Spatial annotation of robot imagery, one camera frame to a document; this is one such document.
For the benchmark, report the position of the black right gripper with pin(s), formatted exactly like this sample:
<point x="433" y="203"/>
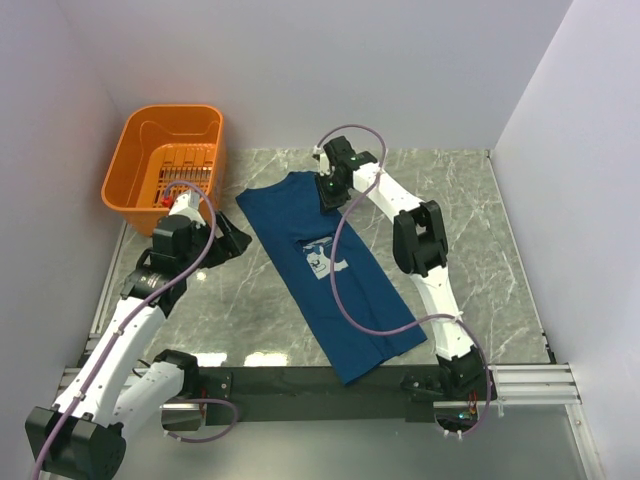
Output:
<point x="328" y="204"/>

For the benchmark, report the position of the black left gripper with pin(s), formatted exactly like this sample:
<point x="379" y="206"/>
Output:
<point x="233" y="241"/>

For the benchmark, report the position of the orange plastic basket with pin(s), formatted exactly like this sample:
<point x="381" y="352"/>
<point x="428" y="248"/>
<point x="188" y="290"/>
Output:
<point x="158" y="145"/>

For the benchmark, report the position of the blue t shirt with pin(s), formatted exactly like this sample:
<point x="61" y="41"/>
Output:
<point x="353" y="310"/>

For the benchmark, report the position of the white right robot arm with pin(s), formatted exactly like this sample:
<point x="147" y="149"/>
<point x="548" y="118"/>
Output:
<point x="420" y="249"/>

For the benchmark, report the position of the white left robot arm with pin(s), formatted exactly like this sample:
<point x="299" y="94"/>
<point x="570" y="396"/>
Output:
<point x="84" y="434"/>

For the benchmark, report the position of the black base beam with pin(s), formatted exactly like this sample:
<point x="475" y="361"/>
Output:
<point x="279" y="393"/>

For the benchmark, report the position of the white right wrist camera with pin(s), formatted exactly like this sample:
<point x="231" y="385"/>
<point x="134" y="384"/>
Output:
<point x="324" y="165"/>

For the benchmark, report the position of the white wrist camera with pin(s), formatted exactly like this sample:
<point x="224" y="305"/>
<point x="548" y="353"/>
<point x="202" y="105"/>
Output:
<point x="187" y="205"/>
<point x="324" y="165"/>

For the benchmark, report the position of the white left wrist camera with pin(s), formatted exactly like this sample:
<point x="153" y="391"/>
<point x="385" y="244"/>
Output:
<point x="187" y="205"/>

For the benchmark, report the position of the aluminium frame rail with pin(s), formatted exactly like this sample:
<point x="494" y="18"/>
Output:
<point x="536" y="384"/>

